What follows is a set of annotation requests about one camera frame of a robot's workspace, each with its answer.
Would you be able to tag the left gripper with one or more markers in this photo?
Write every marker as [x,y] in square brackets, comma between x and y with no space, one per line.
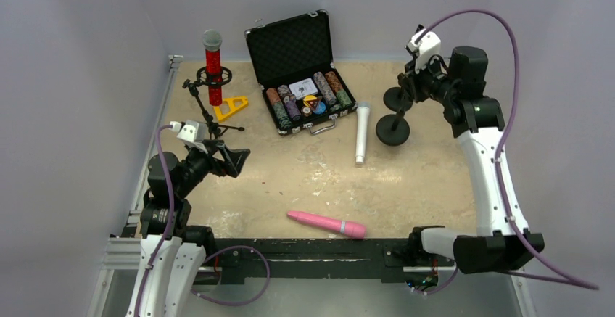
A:
[214,156]

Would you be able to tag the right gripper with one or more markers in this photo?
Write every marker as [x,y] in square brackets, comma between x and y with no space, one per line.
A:
[412,85]

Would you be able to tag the black tripod microphone stand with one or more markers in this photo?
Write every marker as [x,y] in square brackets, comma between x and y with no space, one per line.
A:
[215,128]

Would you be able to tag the black round-base stand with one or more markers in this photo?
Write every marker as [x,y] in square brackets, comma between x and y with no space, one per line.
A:
[393,129]
[390,97]

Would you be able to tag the red glitter microphone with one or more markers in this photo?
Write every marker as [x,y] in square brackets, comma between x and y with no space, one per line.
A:
[212,40]

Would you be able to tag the pink microphone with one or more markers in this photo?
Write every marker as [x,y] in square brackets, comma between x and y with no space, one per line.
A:
[347,228]

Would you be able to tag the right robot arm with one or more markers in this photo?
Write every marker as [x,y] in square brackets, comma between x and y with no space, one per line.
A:
[503,240]

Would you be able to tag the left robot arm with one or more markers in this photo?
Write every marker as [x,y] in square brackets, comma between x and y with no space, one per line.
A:
[171,251]

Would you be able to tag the white microphone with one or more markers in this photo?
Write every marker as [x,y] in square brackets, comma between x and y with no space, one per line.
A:
[363,111]

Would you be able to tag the white playing card box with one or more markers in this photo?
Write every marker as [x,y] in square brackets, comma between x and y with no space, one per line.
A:
[303,88]

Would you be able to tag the black poker chip case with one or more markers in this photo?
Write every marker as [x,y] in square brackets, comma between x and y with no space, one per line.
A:
[291,50]

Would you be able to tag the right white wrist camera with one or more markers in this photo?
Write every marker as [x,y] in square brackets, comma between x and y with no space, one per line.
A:
[422,46]

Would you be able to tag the aluminium corner rail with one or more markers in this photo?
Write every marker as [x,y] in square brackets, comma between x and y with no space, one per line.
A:
[175,61]

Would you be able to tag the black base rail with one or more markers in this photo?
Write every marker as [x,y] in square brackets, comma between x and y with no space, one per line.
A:
[386,260]

